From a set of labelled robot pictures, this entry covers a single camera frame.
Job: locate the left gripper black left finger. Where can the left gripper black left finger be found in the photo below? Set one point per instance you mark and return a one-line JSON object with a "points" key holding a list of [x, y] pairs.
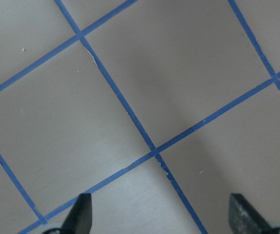
{"points": [[79, 219]]}

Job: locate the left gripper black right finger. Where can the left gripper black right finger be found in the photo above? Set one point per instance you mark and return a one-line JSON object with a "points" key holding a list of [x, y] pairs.
{"points": [[243, 217]]}

